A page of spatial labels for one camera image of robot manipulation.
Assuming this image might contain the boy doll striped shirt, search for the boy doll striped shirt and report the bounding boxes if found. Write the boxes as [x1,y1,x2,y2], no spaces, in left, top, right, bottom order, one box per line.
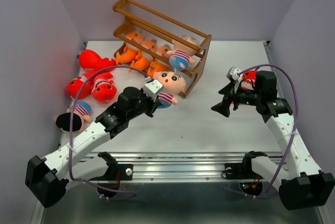
[166,40,197,71]

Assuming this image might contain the aluminium mounting rail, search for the aluminium mounting rail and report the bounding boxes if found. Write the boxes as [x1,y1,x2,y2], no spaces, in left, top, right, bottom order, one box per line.
[41,152,286,184]

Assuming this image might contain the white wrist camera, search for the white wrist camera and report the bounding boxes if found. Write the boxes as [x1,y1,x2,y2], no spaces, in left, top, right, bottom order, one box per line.
[226,66,241,82]
[143,76,164,100]

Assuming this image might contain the red shark plush top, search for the red shark plush top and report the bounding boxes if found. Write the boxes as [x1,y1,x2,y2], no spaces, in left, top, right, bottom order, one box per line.
[77,49,118,71]

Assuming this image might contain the orange shark plush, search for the orange shark plush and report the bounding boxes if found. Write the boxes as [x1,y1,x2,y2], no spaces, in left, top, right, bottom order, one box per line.
[130,39,157,71]
[146,44,173,78]
[116,30,144,64]

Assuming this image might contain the brown wooden toy shelf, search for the brown wooden toy shelf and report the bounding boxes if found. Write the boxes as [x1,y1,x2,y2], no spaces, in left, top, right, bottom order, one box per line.
[113,0,211,98]

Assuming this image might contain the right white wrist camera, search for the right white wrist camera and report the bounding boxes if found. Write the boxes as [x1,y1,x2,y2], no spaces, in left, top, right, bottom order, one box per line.
[226,66,241,82]

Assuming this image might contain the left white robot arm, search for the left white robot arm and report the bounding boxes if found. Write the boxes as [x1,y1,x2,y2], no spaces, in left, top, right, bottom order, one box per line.
[25,81,163,208]

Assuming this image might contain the boy doll blue pants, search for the boy doll blue pants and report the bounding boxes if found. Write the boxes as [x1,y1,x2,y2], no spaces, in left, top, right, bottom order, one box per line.
[153,70,187,110]

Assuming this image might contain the red shark plush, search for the red shark plush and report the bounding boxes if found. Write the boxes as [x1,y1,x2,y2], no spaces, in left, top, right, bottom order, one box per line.
[241,70,257,90]
[77,49,118,71]
[65,71,97,99]
[91,72,117,103]

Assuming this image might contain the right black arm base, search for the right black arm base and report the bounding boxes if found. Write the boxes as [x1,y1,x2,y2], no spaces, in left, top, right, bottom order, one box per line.
[221,151,267,180]

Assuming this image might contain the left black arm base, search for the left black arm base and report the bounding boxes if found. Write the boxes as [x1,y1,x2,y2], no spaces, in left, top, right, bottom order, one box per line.
[85,152,133,181]

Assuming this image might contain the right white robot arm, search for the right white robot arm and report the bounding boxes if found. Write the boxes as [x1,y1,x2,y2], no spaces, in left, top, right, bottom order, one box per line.
[211,67,334,210]

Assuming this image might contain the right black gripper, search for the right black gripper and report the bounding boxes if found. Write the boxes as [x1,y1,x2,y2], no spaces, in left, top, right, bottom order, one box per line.
[210,81,262,117]

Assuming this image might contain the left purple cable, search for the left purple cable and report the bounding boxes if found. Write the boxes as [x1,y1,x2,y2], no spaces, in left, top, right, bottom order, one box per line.
[68,64,149,200]

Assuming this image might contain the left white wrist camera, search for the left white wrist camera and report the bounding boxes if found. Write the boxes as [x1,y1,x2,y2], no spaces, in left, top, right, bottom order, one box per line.
[143,76,164,100]

